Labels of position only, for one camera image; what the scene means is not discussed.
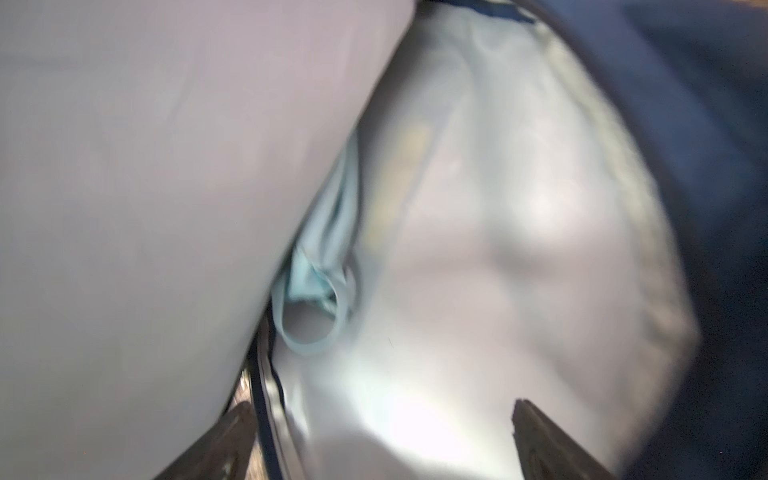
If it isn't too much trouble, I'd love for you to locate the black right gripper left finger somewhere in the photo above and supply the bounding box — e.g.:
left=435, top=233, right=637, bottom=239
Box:
left=155, top=401, right=257, bottom=480

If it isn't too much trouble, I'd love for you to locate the navy blue student backpack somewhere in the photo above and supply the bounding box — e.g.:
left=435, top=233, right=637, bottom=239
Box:
left=0, top=0, right=768, bottom=480

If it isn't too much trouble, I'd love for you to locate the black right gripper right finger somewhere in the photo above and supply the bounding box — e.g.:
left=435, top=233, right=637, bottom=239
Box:
left=512, top=399, right=616, bottom=480

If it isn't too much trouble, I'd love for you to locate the light blue pencil pouch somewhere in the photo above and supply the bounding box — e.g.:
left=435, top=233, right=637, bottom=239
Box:
left=271, top=131, right=360, bottom=355

